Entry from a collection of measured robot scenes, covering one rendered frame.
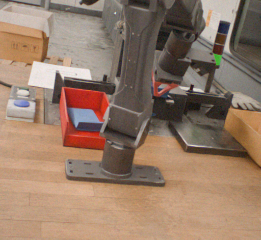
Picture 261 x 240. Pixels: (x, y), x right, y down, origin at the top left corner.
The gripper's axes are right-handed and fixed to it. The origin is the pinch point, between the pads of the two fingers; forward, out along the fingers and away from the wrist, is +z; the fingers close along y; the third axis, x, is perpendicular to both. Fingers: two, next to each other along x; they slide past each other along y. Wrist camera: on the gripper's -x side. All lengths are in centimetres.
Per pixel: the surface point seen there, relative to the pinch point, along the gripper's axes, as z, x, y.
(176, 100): 6.6, -8.6, 3.6
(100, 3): 505, -119, 777
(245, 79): 41, -65, 57
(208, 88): 15.7, -26.6, 20.2
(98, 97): 9.1, 13.9, 2.8
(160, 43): -6.8, -0.1, 11.0
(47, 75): 27.8, 27.1, 27.1
